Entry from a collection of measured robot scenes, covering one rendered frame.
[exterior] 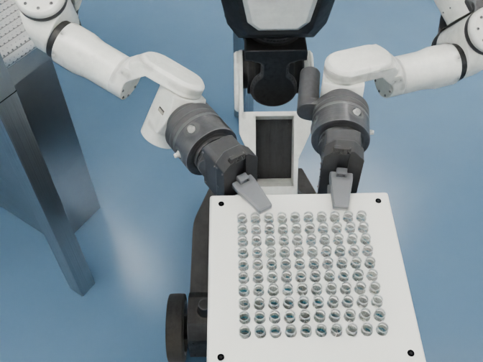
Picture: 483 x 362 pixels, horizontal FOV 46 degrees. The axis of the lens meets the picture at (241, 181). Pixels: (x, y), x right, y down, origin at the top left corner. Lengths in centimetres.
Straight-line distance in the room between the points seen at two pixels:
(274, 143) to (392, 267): 62
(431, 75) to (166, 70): 44
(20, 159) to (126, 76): 58
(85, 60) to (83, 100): 163
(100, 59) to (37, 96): 77
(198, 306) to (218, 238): 88
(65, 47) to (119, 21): 204
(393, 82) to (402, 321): 42
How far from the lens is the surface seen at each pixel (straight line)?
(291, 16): 111
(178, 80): 87
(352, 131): 83
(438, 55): 101
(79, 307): 195
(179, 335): 165
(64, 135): 182
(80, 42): 94
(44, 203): 156
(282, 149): 129
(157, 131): 90
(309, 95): 91
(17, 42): 141
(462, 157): 240
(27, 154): 144
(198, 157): 82
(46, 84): 169
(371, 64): 93
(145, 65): 89
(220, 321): 68
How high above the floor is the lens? 168
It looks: 51 degrees down
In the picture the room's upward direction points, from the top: straight up
